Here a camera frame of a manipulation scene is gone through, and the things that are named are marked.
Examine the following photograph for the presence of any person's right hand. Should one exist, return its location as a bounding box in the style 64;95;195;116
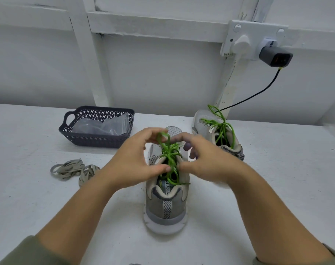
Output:
170;132;252;187

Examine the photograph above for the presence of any person's left hand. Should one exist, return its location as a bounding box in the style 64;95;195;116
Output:
100;127;173;191

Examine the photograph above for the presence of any gray sneaker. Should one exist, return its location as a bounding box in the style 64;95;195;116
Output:
192;110;246;161
143;126;190;235

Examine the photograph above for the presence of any green shoelace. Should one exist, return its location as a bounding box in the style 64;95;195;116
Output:
156;131;189;187
201;105;236;149

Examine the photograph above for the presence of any clear plastic bag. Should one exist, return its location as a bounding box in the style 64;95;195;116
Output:
73;113;132;136

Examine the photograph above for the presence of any person's left forearm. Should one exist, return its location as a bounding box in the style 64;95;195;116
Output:
0;176;124;265

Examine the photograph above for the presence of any person's right forearm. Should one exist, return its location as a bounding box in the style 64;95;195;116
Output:
231;168;335;265

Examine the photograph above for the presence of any dark plastic lattice basket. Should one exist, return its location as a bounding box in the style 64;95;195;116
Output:
59;106;135;148

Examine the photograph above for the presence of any white plug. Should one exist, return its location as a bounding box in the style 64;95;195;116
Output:
232;35;253;57

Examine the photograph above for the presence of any gray charger adapter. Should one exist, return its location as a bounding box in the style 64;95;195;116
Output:
259;45;294;68

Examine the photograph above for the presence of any black cable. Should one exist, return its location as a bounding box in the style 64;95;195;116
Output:
219;68;282;112

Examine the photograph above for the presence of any white cable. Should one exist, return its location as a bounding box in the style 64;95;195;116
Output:
214;57;240;108

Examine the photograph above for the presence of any white wall socket plate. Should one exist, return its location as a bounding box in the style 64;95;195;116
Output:
221;20;290;60

